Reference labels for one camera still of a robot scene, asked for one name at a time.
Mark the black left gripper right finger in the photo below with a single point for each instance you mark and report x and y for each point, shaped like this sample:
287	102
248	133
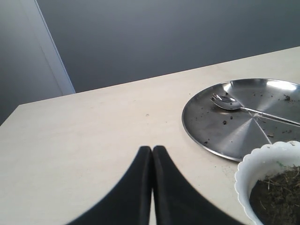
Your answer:
176	201

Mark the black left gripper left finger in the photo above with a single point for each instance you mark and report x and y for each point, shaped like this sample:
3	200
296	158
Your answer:
128	203

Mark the stainless steel spork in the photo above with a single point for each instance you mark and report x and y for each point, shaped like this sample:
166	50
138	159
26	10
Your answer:
229	103

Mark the white scalloped flower pot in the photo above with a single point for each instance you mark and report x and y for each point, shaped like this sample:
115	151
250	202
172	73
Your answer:
266	161

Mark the dark potting soil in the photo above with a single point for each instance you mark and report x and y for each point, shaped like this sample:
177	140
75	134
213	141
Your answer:
276	200

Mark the round stainless steel plate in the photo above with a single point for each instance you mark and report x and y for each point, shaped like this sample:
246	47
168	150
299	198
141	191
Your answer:
272	114

